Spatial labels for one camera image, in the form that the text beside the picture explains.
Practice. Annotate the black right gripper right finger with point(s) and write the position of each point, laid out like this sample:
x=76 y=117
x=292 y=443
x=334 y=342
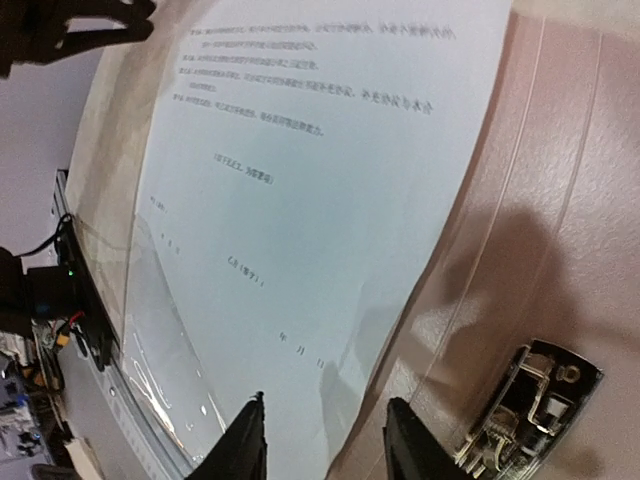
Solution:
x=411 y=451

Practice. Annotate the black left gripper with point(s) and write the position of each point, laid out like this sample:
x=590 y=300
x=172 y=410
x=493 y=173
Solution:
x=40 y=32

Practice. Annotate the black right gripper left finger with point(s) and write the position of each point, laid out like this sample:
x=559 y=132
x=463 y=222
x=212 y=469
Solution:
x=241 y=452

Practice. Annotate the pink paper folder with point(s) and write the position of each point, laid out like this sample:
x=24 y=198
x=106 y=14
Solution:
x=542 y=241

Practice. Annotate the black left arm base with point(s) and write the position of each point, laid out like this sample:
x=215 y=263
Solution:
x=65 y=291

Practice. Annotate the metal folder clip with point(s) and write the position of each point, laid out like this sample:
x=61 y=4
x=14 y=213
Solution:
x=537 y=400

